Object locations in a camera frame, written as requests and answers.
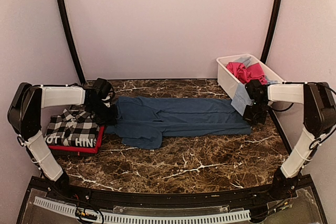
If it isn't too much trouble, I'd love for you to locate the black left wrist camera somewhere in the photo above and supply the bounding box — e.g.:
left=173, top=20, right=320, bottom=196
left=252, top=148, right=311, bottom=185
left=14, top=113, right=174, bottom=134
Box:
left=93, top=78, right=115, bottom=99

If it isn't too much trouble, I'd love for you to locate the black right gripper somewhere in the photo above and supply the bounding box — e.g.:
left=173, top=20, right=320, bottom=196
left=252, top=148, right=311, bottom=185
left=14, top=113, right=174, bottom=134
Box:
left=243, top=100, right=268, bottom=125

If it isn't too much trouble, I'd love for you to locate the white slotted cable duct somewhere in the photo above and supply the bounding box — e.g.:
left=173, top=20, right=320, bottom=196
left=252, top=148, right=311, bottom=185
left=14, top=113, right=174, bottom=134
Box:
left=34, top=196, right=251, bottom=223

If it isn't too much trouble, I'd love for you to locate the right black frame post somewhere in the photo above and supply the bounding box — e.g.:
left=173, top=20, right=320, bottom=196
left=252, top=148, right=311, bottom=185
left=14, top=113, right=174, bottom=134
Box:
left=260, top=0, right=281, bottom=63

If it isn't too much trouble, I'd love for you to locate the left black frame post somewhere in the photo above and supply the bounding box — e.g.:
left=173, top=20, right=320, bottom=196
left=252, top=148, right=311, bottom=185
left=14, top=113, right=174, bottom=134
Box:
left=57, top=0, right=86, bottom=84

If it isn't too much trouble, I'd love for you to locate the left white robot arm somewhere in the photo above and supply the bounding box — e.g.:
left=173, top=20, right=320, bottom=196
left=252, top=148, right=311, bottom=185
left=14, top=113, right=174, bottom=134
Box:
left=7, top=78, right=118, bottom=201

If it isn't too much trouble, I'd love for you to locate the folded red t-shirt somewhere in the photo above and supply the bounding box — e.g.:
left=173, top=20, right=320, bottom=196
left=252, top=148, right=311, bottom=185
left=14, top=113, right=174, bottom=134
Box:
left=48, top=126, right=105, bottom=153

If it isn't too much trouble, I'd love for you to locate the blue garment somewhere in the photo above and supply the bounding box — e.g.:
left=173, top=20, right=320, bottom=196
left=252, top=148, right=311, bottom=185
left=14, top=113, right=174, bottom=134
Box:
left=106, top=97, right=251, bottom=150

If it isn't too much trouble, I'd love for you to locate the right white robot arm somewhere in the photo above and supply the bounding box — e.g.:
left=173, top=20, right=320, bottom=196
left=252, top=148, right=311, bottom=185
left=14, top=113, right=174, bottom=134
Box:
left=243, top=80, right=335, bottom=179

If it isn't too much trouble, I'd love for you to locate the black frame post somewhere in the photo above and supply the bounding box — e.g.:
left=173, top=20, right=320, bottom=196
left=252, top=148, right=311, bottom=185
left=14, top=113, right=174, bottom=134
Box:
left=260, top=0, right=281, bottom=63
left=57, top=0, right=86, bottom=84

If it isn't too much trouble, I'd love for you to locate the pink garment in bin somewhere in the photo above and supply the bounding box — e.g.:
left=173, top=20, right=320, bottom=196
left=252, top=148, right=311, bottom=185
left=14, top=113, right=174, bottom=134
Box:
left=226, top=62, right=267, bottom=84

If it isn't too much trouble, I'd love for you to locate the white plastic laundry bin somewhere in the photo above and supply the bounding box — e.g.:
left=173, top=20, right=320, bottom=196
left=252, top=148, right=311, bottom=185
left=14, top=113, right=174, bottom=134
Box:
left=216, top=54, right=283, bottom=99

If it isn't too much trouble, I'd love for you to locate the light blue cloth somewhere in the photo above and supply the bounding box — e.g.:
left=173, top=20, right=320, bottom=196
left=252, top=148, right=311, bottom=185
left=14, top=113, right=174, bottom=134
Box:
left=231, top=58, right=278, bottom=116

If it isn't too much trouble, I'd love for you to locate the black white plaid shirt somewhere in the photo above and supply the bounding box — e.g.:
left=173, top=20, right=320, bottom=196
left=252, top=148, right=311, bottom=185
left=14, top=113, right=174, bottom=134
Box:
left=44, top=109, right=100, bottom=148

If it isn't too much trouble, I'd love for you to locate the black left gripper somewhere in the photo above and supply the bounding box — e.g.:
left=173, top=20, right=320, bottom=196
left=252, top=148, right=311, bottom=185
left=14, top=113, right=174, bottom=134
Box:
left=86, top=100, right=117, bottom=125

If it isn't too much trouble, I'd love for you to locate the black front rail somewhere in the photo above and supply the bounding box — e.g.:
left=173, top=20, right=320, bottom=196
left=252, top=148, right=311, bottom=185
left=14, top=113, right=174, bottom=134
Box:
left=47, top=182, right=289, bottom=210

